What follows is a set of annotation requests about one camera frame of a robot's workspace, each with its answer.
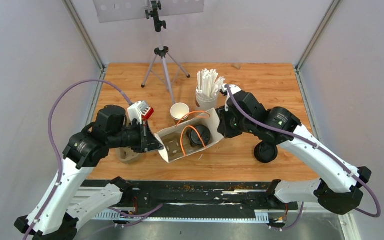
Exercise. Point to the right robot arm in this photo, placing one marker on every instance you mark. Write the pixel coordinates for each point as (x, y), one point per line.
(338, 187)

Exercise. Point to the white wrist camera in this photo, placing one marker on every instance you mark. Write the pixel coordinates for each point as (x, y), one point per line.
(229, 89)
(138, 110)

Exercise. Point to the single pulp cup carrier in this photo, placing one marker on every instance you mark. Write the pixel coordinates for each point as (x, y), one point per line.
(173, 145)

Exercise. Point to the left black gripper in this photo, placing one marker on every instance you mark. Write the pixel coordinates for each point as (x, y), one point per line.
(148, 141)

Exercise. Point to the red keypad box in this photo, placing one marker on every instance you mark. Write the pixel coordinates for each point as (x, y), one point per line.
(147, 113)

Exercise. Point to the bundle of wrapped straws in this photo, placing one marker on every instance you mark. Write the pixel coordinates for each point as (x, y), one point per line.
(209, 83)

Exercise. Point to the kraft paper takeout bag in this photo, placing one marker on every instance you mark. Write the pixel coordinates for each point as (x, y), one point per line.
(208, 118)

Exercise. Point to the grey camera tripod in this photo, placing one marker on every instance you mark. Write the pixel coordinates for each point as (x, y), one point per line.
(152, 8)

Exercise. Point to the stack of black lids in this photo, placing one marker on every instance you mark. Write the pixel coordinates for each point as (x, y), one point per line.
(265, 152)

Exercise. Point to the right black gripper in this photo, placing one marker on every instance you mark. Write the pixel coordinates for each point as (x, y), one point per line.
(223, 128)

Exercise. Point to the black plastic cup lid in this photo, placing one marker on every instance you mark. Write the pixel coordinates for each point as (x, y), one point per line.
(199, 138)

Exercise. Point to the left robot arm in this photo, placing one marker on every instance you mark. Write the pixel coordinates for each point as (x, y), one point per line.
(55, 218)

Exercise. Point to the brown pulp cup carrier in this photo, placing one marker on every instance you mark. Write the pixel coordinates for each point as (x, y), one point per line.
(127, 155)

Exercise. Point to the white straw holder cup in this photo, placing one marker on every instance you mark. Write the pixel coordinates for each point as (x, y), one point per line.
(203, 102)

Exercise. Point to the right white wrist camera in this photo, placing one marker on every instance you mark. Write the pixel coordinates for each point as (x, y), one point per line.
(229, 89)

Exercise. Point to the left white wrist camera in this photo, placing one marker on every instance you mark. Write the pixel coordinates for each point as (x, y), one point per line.
(138, 110)

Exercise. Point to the stack of paper cups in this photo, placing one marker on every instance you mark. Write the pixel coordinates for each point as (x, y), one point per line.
(179, 112)

